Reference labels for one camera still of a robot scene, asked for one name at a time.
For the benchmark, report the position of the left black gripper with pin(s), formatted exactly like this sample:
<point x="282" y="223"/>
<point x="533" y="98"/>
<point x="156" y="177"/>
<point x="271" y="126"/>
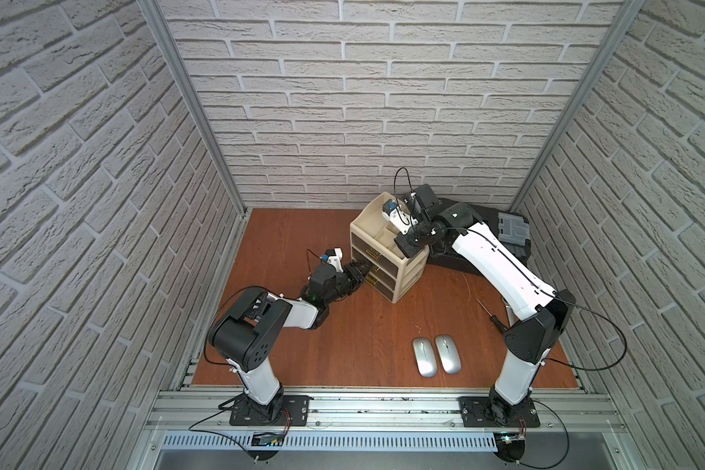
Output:
<point x="352" y="275"/>

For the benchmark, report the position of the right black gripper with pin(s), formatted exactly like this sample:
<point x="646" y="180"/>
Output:
<point x="405" y="249"/>

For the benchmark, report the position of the clear top drawer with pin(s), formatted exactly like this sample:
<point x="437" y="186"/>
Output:
<point x="380" y="264"/>

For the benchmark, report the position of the clear drawer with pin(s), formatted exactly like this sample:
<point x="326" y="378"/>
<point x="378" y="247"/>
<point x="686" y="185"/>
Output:
<point x="380" y="264"/>
<point x="381" y="288"/>
<point x="383" y="277"/>

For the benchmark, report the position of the beige drawer organizer cabinet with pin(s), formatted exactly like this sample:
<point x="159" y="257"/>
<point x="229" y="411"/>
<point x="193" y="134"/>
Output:
<point x="370" y="231"/>

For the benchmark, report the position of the silver computer mouse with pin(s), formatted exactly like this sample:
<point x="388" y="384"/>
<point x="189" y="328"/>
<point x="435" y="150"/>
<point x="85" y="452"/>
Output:
<point x="448" y="353"/>
<point x="425" y="358"/>

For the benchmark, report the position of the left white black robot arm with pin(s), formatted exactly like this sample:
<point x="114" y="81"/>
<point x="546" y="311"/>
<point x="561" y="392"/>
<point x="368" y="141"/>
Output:
<point x="246" y="333"/>

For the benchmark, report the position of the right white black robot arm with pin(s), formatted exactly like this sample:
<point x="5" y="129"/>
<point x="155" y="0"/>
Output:
<point x="541" y="313"/>

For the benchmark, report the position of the clear bottom drawer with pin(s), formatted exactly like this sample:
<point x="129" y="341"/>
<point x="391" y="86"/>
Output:
<point x="381" y="288"/>

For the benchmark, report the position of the black plastic toolbox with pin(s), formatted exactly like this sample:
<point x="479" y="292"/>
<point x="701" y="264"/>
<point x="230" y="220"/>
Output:
<point x="513" y="231"/>

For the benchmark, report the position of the black yellow screwdriver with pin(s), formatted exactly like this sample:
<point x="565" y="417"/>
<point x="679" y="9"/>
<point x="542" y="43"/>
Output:
<point x="493" y="318"/>

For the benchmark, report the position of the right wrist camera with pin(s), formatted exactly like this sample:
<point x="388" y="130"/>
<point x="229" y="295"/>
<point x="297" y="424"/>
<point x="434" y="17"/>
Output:
<point x="392" y="212"/>

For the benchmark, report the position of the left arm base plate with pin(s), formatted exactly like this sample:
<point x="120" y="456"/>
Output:
<point x="289" y="410"/>

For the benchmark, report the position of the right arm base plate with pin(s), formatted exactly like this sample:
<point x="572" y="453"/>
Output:
<point x="489" y="412"/>

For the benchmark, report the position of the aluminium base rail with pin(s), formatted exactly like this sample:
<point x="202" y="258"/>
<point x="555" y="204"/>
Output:
<point x="381" y="409"/>

